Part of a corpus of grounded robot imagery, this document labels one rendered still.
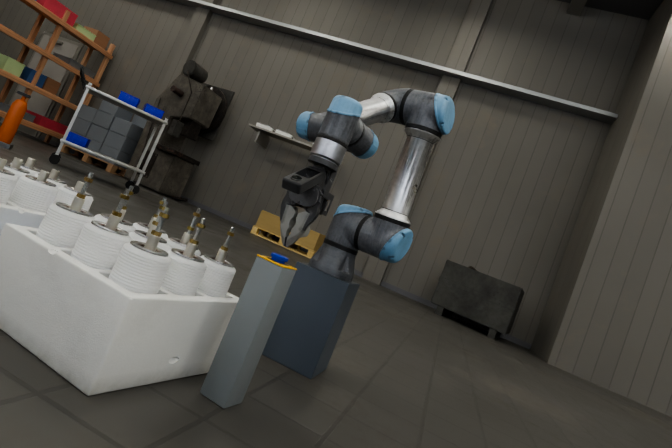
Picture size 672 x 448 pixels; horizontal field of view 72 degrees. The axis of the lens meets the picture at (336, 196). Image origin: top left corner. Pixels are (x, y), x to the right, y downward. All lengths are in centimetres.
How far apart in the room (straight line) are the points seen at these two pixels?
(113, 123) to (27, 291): 797
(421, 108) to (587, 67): 716
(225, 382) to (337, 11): 842
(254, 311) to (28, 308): 43
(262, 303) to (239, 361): 13
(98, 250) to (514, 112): 743
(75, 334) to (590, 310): 597
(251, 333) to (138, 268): 27
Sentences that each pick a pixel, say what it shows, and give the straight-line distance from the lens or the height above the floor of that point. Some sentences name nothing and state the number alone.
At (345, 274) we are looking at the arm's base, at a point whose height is 32.
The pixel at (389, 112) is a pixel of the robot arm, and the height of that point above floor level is 83.
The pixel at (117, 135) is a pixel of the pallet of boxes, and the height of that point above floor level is 63.
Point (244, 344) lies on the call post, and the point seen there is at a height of 13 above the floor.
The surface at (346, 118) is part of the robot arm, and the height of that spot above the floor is 67.
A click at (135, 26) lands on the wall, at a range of 1094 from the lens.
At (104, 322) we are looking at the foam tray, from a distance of 94.
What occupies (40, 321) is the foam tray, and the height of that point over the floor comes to 6.
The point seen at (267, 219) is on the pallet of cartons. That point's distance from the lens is 728.
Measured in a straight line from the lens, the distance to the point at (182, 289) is 105.
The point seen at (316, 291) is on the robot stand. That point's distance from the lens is 144.
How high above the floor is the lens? 41
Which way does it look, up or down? 5 degrees up
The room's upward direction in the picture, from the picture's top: 22 degrees clockwise
